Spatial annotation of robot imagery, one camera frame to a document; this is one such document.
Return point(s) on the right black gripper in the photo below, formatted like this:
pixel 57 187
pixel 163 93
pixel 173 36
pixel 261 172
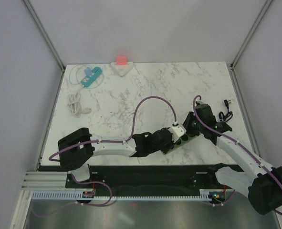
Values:
pixel 186 124

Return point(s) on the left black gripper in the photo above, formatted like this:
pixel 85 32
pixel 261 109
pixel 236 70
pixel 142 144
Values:
pixel 170 143

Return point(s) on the green power strip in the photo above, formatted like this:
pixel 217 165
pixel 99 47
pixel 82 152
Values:
pixel 182 141

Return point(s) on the white triangular socket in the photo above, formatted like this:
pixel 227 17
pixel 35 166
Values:
pixel 121 70

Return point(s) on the red plug adapter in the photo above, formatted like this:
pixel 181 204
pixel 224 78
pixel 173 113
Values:
pixel 121 60

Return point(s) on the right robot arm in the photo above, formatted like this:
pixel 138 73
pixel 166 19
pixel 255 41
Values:
pixel 259 181

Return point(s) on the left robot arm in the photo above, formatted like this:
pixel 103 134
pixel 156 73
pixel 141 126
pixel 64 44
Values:
pixel 79 146

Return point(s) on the light blue plug adapter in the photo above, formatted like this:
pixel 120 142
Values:
pixel 88 71

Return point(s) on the teal power strip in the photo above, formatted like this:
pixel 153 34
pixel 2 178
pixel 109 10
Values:
pixel 88 80

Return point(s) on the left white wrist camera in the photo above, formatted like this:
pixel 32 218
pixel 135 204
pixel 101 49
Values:
pixel 177 131

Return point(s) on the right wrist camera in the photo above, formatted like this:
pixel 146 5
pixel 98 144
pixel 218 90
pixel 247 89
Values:
pixel 201 106

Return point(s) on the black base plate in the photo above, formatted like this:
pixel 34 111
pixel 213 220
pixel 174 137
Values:
pixel 180 175

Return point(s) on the white slotted cable duct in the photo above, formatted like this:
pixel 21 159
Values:
pixel 82 195

